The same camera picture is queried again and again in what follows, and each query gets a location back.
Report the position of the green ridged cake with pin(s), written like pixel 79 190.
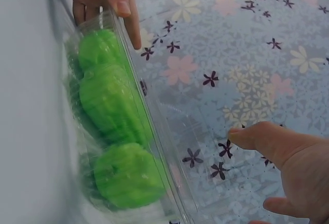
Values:
pixel 100 49
pixel 113 105
pixel 128 177

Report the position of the person's right hand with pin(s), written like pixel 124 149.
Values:
pixel 306 172

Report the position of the clear plastic clamshell box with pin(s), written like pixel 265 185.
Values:
pixel 154 121

